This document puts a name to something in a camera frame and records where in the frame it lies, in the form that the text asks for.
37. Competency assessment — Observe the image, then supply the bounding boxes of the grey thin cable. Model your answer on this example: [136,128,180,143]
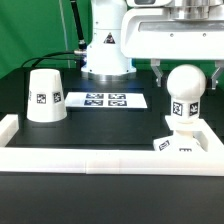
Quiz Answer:
[58,0,71,69]

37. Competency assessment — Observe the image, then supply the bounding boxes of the white U-shaped fence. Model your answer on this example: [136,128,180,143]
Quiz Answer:
[0,114,224,176]

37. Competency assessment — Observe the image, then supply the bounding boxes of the white marker sheet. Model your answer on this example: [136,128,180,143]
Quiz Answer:
[65,92,147,109]

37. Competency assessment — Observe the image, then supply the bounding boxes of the black cable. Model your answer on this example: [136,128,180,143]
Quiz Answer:
[21,0,88,69]

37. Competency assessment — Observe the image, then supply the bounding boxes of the white lamp shade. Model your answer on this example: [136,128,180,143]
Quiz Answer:
[27,69,67,123]

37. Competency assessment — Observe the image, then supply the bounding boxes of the white lamp bulb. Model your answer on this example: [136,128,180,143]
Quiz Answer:
[167,64,206,123]

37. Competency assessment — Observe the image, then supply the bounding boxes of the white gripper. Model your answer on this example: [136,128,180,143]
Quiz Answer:
[121,0,224,90]

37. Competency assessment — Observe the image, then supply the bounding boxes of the white lamp base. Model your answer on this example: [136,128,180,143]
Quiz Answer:
[153,115,205,152]

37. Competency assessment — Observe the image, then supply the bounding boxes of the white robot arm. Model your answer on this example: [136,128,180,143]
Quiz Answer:
[82,0,224,89]

